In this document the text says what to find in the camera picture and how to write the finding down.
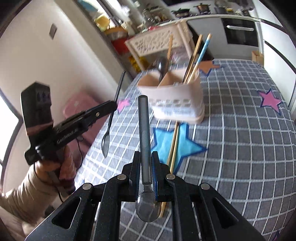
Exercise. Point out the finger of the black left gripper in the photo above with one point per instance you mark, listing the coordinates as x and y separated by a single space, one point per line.
101 110

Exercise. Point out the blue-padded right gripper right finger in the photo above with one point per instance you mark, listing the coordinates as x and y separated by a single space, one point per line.
199 212

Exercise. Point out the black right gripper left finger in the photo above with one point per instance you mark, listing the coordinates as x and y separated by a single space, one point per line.
92 212

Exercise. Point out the black-handled spoon across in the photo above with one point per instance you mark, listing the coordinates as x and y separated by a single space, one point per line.
106 138

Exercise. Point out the black-handled spoon large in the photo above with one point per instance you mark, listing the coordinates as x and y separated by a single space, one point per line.
148 209

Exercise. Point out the black-handled spoon small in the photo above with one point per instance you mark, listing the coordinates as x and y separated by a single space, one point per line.
163 65

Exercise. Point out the wooden chopstick plain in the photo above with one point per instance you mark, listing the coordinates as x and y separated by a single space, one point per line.
192 59

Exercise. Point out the blue-patterned wooden chopstick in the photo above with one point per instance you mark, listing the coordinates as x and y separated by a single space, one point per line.
203 51

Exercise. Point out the left forearm beige sleeve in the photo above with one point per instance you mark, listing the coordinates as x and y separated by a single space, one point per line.
31 199

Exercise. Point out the person's left hand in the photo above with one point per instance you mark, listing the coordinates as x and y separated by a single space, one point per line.
60 173

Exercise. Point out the pink plastic utensil holder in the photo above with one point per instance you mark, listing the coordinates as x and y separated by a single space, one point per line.
171 99

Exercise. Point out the grey checked tablecloth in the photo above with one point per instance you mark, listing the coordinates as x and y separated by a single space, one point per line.
249 157

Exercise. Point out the beige perforated basket rack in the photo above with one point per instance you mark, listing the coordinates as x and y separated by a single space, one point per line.
158 40

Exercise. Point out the black wok on stove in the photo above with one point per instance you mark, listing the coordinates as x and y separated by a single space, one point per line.
181 13

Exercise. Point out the black stockpot on counter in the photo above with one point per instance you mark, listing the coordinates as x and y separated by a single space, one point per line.
220 10

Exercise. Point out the black built-in oven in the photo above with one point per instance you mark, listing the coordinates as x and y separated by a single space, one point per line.
240 32

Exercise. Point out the cardboard box on floor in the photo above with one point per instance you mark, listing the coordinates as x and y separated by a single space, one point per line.
258 57

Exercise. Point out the white refrigerator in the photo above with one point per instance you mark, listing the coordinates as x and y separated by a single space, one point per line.
279 60

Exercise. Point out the grey wall switch plate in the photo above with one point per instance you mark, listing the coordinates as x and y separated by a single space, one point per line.
52 31

